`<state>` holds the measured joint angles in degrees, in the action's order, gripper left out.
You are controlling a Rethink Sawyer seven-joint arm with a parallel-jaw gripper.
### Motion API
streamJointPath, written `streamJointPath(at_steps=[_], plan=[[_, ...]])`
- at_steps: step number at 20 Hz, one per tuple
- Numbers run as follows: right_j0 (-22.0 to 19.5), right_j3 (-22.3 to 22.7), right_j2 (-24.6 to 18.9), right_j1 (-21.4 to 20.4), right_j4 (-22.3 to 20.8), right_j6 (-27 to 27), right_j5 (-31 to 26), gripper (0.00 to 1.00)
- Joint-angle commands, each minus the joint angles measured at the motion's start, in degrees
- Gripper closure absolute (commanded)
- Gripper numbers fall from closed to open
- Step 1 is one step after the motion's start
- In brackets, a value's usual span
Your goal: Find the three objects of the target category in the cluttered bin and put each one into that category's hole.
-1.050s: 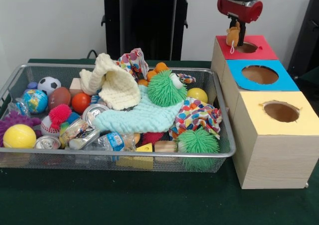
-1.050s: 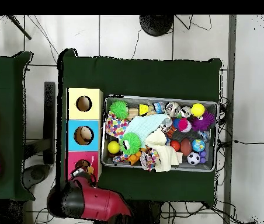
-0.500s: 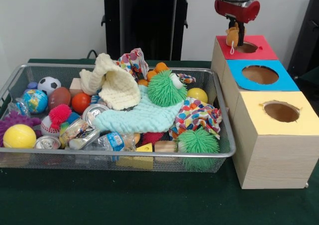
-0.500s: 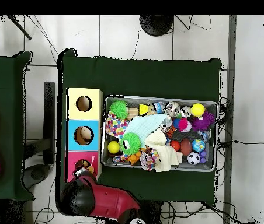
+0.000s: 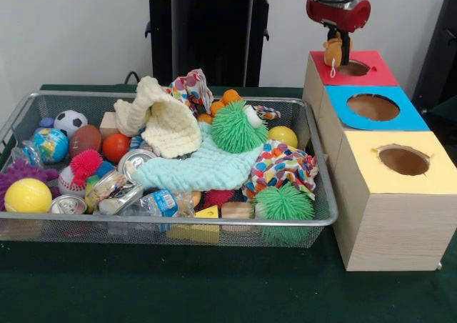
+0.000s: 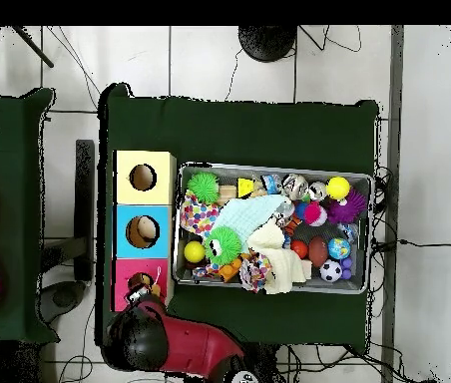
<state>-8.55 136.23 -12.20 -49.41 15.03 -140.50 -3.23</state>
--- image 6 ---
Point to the polka dot cloth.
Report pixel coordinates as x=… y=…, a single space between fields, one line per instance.
x=197 y=215

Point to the cream waffle cloth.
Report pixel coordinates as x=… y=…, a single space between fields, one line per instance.
x=277 y=259

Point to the brown plush toy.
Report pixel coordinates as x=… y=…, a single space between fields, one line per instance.
x=154 y=290

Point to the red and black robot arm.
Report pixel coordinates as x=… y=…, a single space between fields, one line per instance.
x=185 y=347

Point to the wooden box with three holes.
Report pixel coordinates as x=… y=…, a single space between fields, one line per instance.
x=126 y=239

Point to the light teal waffle cloth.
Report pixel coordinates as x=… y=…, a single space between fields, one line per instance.
x=249 y=214

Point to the green spiky ball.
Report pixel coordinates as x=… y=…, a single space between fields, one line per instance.
x=203 y=187

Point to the green fuzzy monster toy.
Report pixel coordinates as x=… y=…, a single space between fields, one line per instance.
x=224 y=246

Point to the small yellow ball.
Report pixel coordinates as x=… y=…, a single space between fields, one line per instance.
x=194 y=252

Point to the heart print cloth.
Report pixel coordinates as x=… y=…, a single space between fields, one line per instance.
x=255 y=273

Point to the large yellow ball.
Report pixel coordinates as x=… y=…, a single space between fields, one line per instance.
x=337 y=187

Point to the blue globe ball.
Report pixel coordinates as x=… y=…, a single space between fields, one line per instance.
x=339 y=248

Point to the small soccer ball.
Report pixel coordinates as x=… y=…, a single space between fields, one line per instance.
x=331 y=270

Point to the black panel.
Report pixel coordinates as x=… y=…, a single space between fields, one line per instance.
x=84 y=207

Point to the black round base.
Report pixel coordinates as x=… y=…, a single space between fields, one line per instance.
x=268 y=40

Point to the dark green side tablecloth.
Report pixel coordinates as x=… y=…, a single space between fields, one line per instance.
x=10 y=159

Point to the black rod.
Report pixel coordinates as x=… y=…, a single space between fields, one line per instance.
x=32 y=46

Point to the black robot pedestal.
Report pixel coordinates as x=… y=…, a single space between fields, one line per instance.
x=273 y=367

